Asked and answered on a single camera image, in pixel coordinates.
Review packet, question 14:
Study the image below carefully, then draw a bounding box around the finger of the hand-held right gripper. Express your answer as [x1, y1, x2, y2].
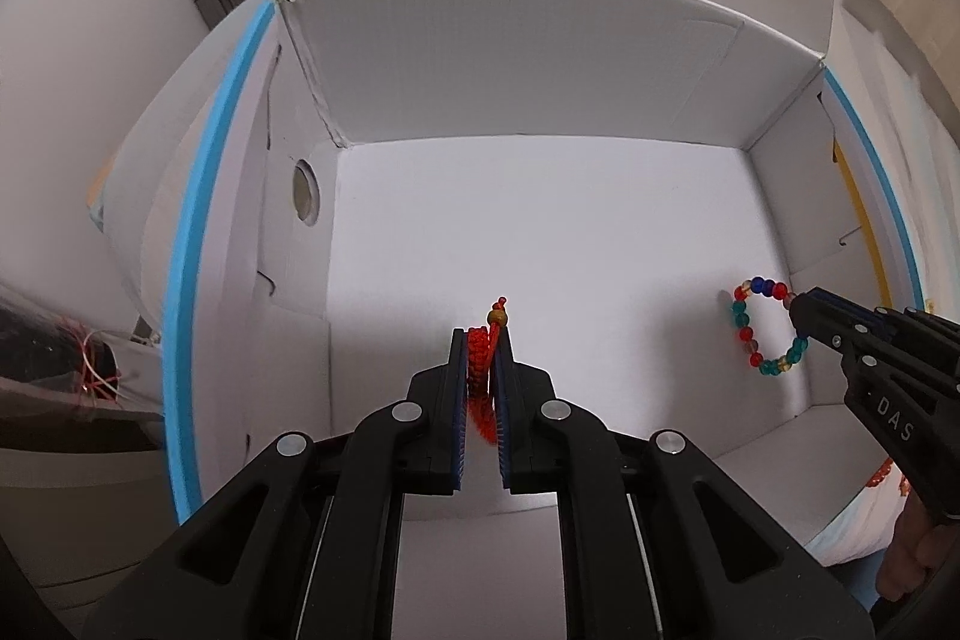
[874, 304, 960, 378]
[787, 286, 895, 354]

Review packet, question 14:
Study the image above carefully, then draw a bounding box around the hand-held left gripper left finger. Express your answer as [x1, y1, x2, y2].
[79, 326, 470, 640]

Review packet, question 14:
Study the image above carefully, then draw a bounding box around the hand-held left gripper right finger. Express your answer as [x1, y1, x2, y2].
[493, 326, 877, 640]

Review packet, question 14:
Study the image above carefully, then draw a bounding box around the red braided bracelet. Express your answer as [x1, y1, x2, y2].
[465, 295, 512, 447]

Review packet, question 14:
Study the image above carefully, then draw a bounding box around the multicolour bead bracelet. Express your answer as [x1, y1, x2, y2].
[731, 276, 812, 378]

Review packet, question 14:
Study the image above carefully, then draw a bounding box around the white cardboard box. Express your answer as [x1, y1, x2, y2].
[161, 0, 929, 567]

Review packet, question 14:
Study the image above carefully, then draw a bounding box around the person's right hand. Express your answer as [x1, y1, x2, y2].
[879, 496, 955, 615]

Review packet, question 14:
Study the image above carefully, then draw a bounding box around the clear plastic bag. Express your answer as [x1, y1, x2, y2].
[0, 284, 164, 420]

